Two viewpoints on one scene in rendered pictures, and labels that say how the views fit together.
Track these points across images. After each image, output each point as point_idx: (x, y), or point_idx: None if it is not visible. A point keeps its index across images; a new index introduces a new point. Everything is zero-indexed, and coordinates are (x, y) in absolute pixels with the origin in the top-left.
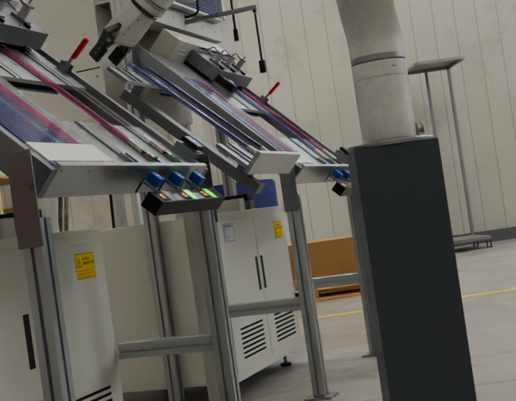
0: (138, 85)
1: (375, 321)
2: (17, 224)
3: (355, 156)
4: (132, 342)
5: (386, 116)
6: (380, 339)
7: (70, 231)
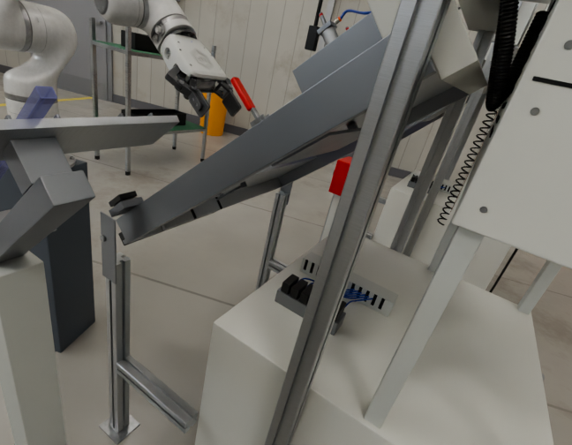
0: (106, 148)
1: (76, 267)
2: (289, 195)
3: (86, 166)
4: (184, 401)
5: None
6: (86, 267)
7: (252, 292)
